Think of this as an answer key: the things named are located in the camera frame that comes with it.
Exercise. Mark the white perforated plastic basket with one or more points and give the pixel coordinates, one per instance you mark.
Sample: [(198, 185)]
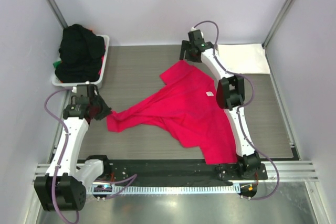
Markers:
[(56, 82)]

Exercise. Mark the white slotted cable duct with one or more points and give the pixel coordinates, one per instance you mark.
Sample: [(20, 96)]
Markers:
[(134, 190)]

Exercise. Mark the red t shirt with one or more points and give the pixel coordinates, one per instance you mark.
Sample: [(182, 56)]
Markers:
[(186, 108)]

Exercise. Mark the black t shirt pile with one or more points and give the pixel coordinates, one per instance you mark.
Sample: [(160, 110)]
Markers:
[(81, 53)]

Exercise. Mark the green garment in basket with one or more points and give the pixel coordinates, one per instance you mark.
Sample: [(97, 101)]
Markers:
[(56, 64)]

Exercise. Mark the folded white t shirt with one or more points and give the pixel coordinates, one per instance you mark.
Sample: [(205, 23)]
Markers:
[(244, 58)]

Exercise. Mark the aluminium frame rail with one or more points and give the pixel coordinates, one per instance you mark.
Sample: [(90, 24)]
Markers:
[(289, 171)]

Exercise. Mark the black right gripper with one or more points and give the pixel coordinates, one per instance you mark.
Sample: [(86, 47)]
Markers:
[(184, 47)]

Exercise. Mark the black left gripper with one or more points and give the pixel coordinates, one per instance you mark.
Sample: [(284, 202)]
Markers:
[(105, 111)]

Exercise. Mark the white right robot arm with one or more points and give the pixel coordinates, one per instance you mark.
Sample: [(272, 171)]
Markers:
[(230, 96)]

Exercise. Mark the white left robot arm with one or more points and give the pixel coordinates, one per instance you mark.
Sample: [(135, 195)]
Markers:
[(63, 186)]

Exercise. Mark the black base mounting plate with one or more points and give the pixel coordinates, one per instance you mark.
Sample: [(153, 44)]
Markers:
[(176, 172)]

